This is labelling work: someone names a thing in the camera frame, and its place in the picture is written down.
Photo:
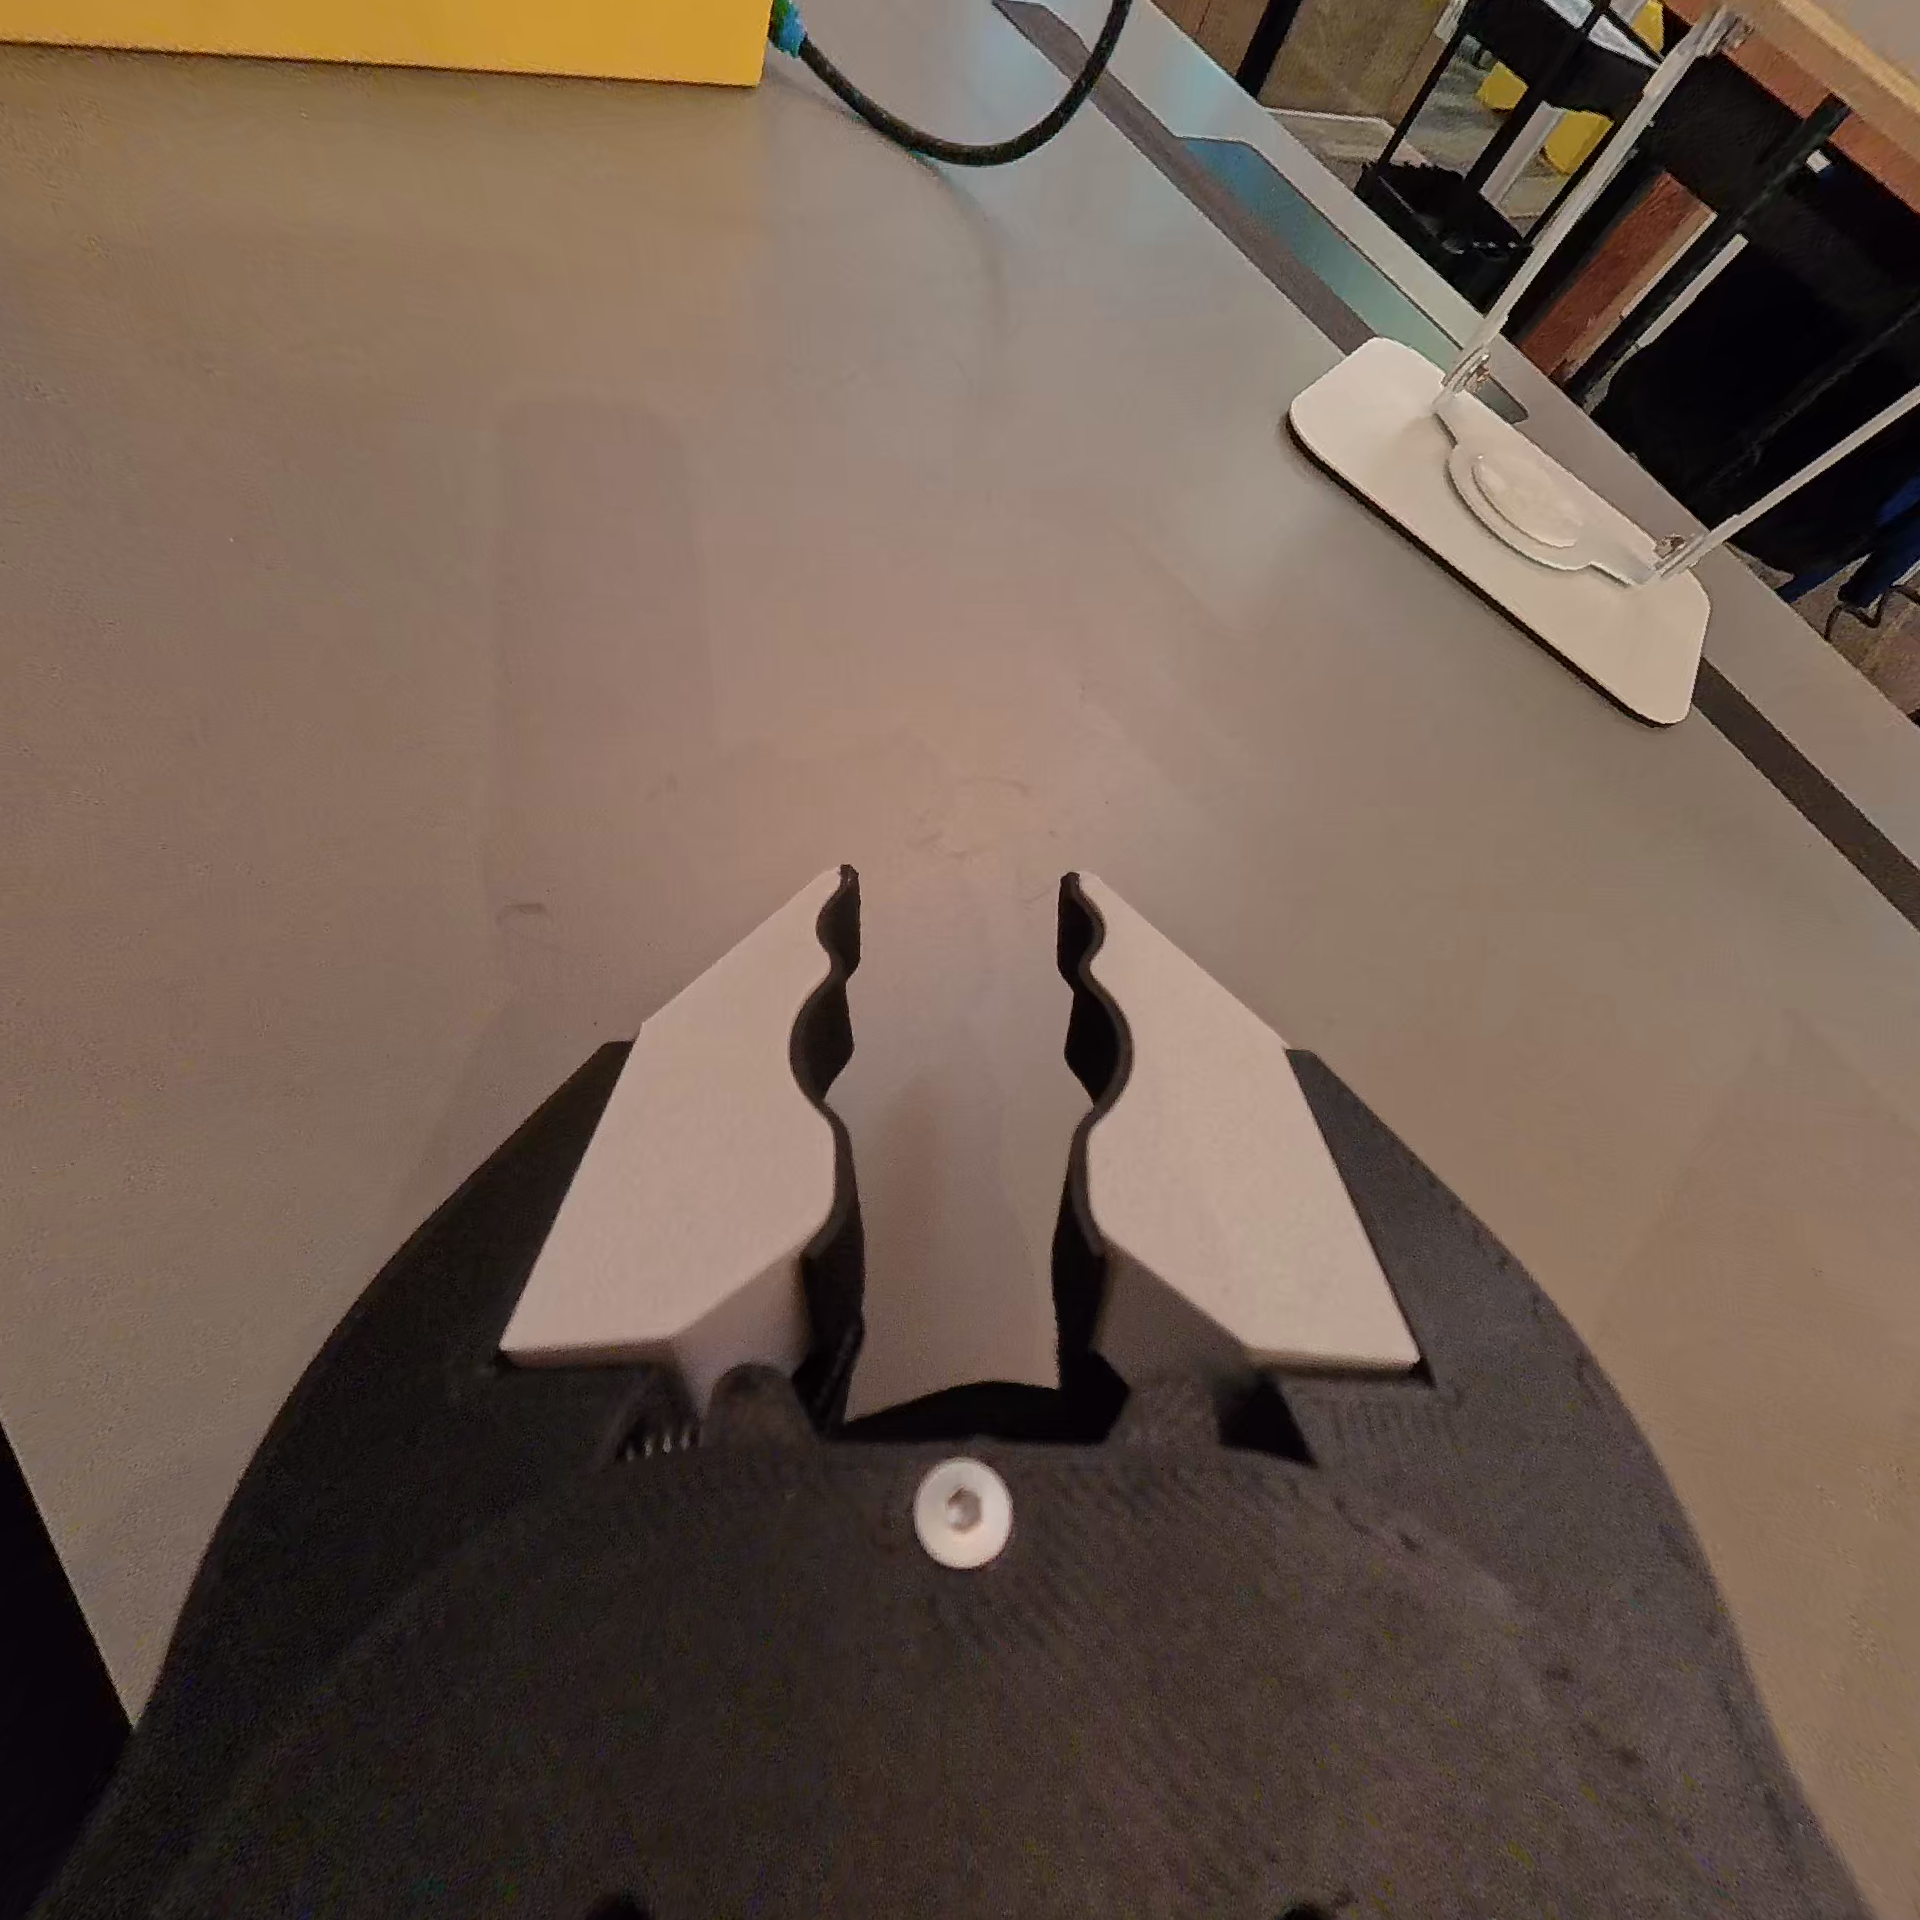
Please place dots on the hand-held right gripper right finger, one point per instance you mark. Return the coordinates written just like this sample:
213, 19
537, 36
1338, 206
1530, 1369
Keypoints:
1244, 1200

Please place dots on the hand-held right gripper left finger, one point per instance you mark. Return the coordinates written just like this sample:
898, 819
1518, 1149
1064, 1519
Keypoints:
674, 1171

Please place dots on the yellow plastic bin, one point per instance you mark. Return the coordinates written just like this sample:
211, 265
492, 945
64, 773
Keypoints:
374, 30

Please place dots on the white base tablet stand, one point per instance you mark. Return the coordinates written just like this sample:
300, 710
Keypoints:
1394, 436

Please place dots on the yellow container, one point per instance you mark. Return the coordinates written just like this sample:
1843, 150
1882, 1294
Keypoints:
1589, 150

